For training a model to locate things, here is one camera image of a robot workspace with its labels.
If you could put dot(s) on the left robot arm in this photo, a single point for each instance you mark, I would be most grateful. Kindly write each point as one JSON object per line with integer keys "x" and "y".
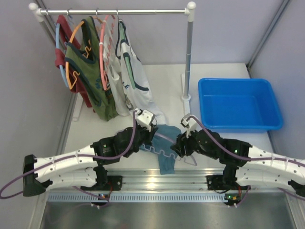
{"x": 84, "y": 167}

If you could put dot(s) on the light blue hanger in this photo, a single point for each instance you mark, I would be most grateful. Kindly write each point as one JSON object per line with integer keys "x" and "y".
{"x": 57, "y": 44}

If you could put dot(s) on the pink hanger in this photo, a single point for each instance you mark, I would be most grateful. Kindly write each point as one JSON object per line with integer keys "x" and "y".
{"x": 104, "y": 79}

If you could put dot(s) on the aluminium mounting rail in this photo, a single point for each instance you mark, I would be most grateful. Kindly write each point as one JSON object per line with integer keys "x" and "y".
{"x": 151, "y": 180}

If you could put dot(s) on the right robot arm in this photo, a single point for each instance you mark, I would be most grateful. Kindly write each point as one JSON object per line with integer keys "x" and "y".
{"x": 245, "y": 164}

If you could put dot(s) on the teal tank top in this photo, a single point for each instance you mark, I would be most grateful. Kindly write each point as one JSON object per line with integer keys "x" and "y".
{"x": 166, "y": 165}

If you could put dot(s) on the lavender plastic hanger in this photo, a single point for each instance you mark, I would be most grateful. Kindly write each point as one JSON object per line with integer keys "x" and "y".
{"x": 162, "y": 152}

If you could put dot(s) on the mint green hanger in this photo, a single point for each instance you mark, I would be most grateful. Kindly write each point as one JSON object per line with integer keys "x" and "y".
{"x": 126, "y": 55}

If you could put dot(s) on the white clothes rack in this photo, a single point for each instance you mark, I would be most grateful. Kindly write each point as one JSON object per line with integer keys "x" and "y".
{"x": 189, "y": 11}

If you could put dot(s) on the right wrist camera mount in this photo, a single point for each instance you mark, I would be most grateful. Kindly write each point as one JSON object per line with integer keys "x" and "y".
{"x": 189, "y": 123}

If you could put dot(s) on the white navy-trimmed tank top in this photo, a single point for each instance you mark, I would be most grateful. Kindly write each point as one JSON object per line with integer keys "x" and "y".
{"x": 141, "y": 97}

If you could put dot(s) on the blue plastic bin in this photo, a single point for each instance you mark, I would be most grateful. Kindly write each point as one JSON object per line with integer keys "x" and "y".
{"x": 238, "y": 105}

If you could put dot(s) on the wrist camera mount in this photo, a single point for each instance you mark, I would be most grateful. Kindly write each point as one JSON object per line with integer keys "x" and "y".
{"x": 144, "y": 118}
{"x": 189, "y": 123}

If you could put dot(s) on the green tank top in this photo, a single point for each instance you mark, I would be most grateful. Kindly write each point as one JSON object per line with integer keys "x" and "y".
{"x": 85, "y": 65}

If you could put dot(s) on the red tank top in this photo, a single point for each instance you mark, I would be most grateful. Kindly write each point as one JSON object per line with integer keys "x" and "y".
{"x": 65, "y": 35}

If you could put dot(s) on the slotted cable duct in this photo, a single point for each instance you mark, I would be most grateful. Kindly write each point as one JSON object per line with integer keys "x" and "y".
{"x": 145, "y": 197}

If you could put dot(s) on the white shirt on pink hanger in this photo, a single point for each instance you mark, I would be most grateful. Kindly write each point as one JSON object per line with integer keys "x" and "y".
{"x": 113, "y": 68}

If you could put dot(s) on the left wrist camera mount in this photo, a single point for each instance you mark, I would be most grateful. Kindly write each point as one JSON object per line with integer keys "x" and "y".
{"x": 144, "y": 118}

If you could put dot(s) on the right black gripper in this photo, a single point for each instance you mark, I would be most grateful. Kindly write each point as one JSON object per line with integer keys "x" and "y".
{"x": 182, "y": 140}

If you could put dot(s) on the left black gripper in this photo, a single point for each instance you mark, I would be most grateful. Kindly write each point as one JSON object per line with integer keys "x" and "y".
{"x": 147, "y": 136}

